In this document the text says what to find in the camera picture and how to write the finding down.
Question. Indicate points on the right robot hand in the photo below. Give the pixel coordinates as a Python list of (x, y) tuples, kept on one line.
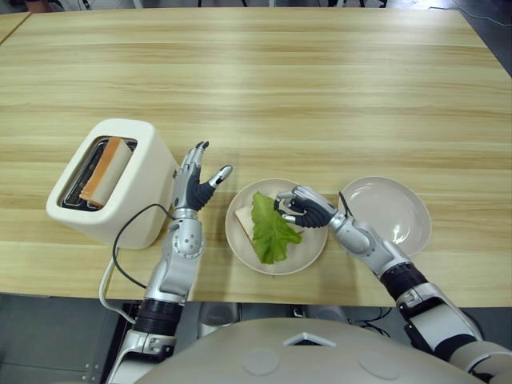
[(316, 212)]

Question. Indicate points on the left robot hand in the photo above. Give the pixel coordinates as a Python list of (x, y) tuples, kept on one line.
[(191, 191)]

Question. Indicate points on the green lettuce leaf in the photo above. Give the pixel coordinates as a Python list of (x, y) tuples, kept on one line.
[(272, 236)]

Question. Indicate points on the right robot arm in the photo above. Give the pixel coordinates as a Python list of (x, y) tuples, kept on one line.
[(400, 276)]

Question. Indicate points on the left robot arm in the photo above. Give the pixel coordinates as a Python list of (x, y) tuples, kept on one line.
[(176, 268)]

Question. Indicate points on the beige round plate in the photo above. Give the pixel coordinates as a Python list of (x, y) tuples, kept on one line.
[(308, 248), (392, 212)]

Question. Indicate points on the cream toaster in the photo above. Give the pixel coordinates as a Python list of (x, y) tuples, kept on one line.
[(140, 188)]

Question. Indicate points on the bread slice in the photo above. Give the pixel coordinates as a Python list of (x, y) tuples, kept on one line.
[(244, 219), (108, 172)]

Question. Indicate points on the robot body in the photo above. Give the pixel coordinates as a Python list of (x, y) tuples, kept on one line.
[(320, 360)]

